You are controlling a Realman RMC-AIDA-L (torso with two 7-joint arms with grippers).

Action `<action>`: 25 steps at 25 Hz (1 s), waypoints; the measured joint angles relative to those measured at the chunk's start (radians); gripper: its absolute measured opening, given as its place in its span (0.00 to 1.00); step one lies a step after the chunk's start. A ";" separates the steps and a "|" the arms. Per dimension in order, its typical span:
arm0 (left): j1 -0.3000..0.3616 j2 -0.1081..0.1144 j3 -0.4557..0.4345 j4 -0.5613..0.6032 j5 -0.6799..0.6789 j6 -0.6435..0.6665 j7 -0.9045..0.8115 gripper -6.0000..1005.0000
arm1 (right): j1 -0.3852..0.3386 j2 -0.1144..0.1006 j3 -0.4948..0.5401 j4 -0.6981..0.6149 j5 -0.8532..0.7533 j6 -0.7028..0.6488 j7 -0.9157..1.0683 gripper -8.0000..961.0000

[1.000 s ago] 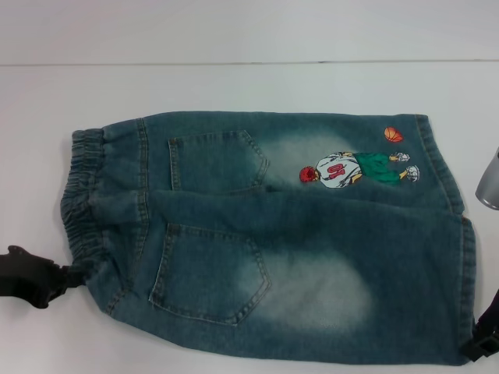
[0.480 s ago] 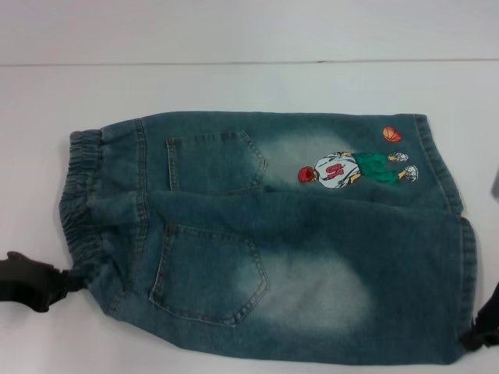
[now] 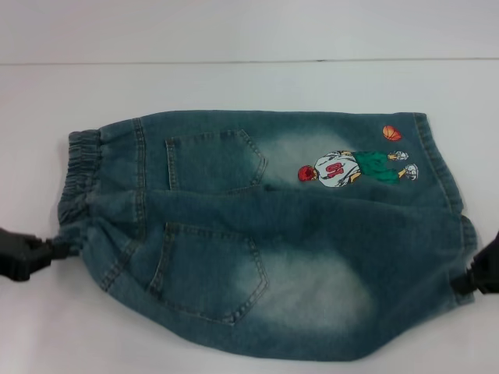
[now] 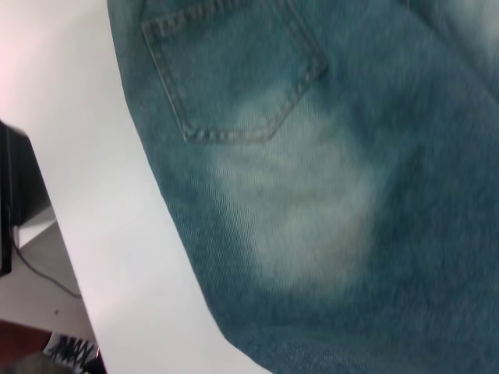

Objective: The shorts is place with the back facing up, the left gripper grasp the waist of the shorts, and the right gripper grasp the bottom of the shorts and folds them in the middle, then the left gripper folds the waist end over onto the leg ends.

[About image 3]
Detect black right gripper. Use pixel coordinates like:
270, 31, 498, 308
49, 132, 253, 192
451, 229, 499, 298

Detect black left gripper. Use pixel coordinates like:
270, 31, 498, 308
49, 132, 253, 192
0, 227, 78, 283

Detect blue denim shorts with embroidery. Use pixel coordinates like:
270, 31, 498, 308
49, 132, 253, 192
55, 111, 479, 362

